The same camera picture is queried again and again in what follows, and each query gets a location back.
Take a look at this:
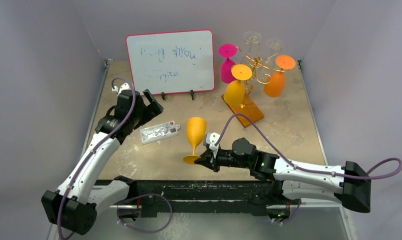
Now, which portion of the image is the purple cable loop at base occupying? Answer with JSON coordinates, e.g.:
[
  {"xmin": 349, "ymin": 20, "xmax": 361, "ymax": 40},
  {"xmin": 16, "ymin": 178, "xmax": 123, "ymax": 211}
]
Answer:
[{"xmin": 116, "ymin": 193, "xmax": 173, "ymax": 234}]

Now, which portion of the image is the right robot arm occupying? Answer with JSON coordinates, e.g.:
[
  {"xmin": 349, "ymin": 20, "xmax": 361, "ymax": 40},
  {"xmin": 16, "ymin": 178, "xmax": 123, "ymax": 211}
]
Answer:
[{"xmin": 190, "ymin": 138, "xmax": 371, "ymax": 213}]

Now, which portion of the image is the yellow wine glass left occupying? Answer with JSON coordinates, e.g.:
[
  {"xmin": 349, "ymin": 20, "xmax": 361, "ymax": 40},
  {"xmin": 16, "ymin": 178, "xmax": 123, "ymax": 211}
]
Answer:
[{"xmin": 223, "ymin": 64, "xmax": 253, "ymax": 106}]

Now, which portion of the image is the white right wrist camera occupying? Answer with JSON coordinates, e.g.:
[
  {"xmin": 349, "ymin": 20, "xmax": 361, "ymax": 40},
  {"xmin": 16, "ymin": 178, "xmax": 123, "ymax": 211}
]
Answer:
[{"xmin": 202, "ymin": 132, "xmax": 220, "ymax": 153}]

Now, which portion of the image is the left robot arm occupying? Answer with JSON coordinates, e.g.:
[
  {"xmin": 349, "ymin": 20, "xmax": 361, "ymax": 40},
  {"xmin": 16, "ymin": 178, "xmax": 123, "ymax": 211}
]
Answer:
[{"xmin": 41, "ymin": 89, "xmax": 163, "ymax": 235}]

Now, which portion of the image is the yellow wine glass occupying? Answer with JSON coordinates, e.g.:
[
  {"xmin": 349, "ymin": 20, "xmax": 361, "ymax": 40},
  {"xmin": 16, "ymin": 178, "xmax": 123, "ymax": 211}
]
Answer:
[
  {"xmin": 223, "ymin": 64, "xmax": 253, "ymax": 106},
  {"xmin": 183, "ymin": 117, "xmax": 206, "ymax": 165}
]

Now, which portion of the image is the yellow wine glass front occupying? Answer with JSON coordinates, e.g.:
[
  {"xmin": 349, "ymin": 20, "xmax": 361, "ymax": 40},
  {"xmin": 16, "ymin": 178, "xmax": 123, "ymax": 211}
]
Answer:
[{"xmin": 183, "ymin": 117, "xmax": 206, "ymax": 165}]

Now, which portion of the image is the red framed whiteboard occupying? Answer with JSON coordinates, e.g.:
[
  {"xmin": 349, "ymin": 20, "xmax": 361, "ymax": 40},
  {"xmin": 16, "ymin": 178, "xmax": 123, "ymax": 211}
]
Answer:
[{"xmin": 125, "ymin": 29, "xmax": 215, "ymax": 95}]

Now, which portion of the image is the black metal base frame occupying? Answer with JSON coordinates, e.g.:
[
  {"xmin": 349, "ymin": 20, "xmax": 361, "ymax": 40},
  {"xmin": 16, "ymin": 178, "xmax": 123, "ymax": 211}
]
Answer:
[{"xmin": 60, "ymin": 178, "xmax": 349, "ymax": 220}]

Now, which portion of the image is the orange wine glass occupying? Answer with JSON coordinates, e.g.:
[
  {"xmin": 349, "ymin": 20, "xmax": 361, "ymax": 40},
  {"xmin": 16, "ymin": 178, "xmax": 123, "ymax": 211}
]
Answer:
[{"xmin": 263, "ymin": 55, "xmax": 296, "ymax": 98}]

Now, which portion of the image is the clear wine glass right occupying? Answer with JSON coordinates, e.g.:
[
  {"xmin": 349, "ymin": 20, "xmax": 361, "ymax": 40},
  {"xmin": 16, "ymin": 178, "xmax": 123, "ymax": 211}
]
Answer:
[{"xmin": 266, "ymin": 37, "xmax": 283, "ymax": 61}]

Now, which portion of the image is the clear wine glass left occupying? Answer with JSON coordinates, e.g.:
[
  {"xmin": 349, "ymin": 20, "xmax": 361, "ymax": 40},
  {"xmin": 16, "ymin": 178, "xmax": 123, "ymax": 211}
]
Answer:
[{"xmin": 241, "ymin": 31, "xmax": 262, "ymax": 64}]

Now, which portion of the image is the pink wine glass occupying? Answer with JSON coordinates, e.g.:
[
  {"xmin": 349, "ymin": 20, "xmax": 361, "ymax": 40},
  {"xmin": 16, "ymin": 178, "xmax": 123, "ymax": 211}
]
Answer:
[{"xmin": 218, "ymin": 43, "xmax": 238, "ymax": 84}]

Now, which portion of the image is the white plastic packaged item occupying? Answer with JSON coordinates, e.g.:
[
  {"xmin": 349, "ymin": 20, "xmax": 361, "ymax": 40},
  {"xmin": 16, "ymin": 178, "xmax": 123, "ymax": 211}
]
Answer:
[{"xmin": 139, "ymin": 121, "xmax": 180, "ymax": 145}]

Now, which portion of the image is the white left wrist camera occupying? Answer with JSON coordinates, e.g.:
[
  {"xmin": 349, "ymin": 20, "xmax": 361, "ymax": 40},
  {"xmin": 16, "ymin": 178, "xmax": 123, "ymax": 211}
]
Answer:
[{"xmin": 111, "ymin": 83, "xmax": 131, "ymax": 95}]

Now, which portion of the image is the gold wire wine glass rack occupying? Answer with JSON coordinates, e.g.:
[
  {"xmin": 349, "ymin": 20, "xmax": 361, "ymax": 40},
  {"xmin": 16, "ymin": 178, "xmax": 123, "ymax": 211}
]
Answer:
[{"xmin": 221, "ymin": 46, "xmax": 284, "ymax": 128}]

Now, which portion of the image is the clear wine glass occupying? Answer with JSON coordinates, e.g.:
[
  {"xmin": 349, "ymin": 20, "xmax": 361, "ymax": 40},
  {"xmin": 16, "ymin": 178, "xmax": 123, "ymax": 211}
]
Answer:
[
  {"xmin": 241, "ymin": 31, "xmax": 262, "ymax": 64},
  {"xmin": 266, "ymin": 37, "xmax": 283, "ymax": 61}
]

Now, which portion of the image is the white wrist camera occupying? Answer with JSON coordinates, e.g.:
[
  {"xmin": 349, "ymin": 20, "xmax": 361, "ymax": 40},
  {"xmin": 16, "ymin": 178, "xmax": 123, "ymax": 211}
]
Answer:
[
  {"xmin": 202, "ymin": 132, "xmax": 220, "ymax": 153},
  {"xmin": 111, "ymin": 83, "xmax": 131, "ymax": 95}
]

